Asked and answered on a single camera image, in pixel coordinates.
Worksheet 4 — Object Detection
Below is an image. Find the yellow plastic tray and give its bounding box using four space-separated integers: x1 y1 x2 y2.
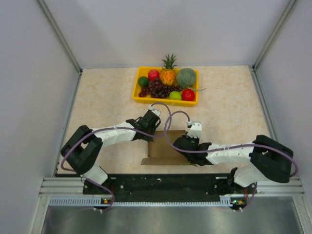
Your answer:
132 66 199 107

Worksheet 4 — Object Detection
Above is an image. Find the white cable duct strip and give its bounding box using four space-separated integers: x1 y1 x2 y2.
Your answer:
48 194 245 207

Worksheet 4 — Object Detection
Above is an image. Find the brown cardboard box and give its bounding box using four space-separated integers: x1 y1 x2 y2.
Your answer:
141 136 191 166

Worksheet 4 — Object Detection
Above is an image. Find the red apple at back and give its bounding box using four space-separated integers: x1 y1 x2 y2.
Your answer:
148 69 160 81

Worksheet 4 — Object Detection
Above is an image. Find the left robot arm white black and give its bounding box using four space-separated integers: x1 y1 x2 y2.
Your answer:
60 108 161 185

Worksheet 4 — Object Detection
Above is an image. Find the light green apple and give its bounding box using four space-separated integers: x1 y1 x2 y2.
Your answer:
169 91 182 100

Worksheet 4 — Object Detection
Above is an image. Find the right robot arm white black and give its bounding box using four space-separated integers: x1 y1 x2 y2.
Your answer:
173 135 293 188

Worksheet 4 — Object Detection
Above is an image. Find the purple grape bunch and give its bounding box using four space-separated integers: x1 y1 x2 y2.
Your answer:
138 78 183 98

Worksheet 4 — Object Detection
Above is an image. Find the red tomato fruit front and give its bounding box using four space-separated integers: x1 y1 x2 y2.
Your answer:
181 89 195 101

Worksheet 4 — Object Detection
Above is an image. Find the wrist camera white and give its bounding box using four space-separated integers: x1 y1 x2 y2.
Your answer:
148 106 161 117
186 121 202 139

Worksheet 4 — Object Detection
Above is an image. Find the pineapple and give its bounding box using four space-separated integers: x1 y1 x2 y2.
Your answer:
159 54 176 85

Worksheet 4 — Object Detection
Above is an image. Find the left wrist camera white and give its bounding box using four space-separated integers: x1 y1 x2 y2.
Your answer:
148 106 161 117

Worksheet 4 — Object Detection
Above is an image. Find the aluminium frame post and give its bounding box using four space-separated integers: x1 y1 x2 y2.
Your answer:
35 0 82 75
252 0 298 73

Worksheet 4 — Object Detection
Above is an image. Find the dark green lime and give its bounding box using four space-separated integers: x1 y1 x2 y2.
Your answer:
138 76 150 87

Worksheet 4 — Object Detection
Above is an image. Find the green netted melon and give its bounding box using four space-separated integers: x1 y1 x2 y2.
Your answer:
175 68 196 88

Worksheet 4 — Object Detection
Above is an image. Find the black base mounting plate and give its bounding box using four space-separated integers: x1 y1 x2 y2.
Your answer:
83 174 257 203

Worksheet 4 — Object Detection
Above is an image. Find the right aluminium frame post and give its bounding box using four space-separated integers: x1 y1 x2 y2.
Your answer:
252 0 298 73

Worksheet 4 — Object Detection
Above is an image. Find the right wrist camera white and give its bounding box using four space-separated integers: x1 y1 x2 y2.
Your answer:
186 121 202 139

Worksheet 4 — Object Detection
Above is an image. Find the left aluminium frame post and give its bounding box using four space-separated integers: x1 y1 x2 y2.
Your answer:
35 0 82 75

